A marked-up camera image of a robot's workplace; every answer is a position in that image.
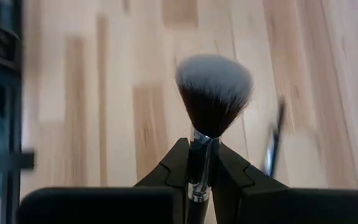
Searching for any black frame clamp bracket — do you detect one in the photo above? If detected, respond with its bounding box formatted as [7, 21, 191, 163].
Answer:
[0, 151, 36, 174]

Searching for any black paintbrush silver ferrule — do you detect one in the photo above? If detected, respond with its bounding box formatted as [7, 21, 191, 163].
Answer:
[263, 96, 288, 179]

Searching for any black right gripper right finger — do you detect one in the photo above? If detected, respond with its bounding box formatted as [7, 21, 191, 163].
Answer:
[211, 142, 358, 224]

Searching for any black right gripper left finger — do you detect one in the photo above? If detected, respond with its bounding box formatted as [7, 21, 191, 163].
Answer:
[17, 138, 191, 224]

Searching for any black fluffy round brush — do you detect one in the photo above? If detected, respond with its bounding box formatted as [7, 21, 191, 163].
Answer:
[174, 54, 254, 224]

